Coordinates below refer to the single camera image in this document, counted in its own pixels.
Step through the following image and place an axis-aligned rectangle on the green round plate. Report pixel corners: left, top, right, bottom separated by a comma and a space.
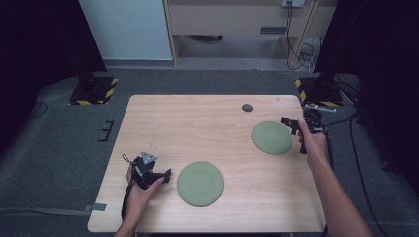
176, 161, 225, 208
251, 120, 293, 156

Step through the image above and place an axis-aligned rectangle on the light wooden desk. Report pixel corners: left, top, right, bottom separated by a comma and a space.
163, 0, 340, 70

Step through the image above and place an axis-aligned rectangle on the black stand with striped base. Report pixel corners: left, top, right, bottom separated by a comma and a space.
294, 67, 345, 108
68, 63, 120, 107

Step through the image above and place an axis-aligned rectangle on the short black floor cable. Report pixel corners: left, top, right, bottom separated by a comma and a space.
324, 113, 359, 128

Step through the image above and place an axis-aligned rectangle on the grey tape piece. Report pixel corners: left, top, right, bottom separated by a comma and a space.
83, 202, 108, 213

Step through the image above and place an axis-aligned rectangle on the long black floor cable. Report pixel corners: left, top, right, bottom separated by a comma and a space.
349, 113, 392, 237

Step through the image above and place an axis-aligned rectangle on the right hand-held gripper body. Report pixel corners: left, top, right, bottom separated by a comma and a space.
297, 104, 337, 155

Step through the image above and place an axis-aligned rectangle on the black hanging power cable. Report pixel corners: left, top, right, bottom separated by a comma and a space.
285, 2, 309, 71

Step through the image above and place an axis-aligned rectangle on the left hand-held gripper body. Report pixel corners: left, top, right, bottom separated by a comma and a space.
132, 151, 165, 191

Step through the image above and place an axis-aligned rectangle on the black curtain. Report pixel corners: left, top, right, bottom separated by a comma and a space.
314, 0, 419, 196
0, 0, 108, 156

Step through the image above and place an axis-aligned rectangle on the person's left hand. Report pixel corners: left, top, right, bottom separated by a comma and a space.
123, 165, 165, 225

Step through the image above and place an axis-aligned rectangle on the person's right hand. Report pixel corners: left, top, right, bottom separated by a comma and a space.
297, 118, 330, 169

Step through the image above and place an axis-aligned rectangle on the thin black floor cable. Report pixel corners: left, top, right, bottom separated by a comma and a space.
21, 102, 49, 126

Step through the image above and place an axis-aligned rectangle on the black cable bundle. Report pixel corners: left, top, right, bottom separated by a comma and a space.
334, 73, 363, 104

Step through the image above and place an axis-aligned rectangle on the grey power strip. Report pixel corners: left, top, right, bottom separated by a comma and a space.
280, 0, 306, 8

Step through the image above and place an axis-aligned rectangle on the white cable bundle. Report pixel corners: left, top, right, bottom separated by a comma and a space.
300, 38, 322, 75

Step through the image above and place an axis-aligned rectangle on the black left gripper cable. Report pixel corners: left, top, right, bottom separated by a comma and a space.
121, 153, 136, 221

